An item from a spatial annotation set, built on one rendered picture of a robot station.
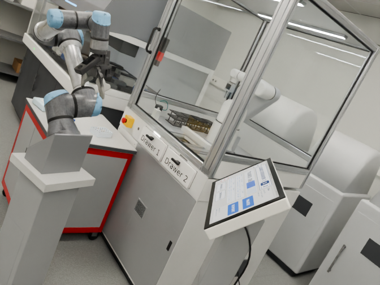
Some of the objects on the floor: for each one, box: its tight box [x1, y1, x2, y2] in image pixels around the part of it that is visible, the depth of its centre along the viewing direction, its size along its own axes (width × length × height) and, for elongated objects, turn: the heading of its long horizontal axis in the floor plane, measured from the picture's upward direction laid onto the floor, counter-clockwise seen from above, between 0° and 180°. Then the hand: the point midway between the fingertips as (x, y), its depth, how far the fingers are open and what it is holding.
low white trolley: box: [2, 98, 137, 240], centre depth 246 cm, size 58×62×76 cm
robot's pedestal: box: [0, 153, 96, 285], centre depth 175 cm, size 30×30×76 cm
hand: (90, 94), depth 157 cm, fingers open, 14 cm apart
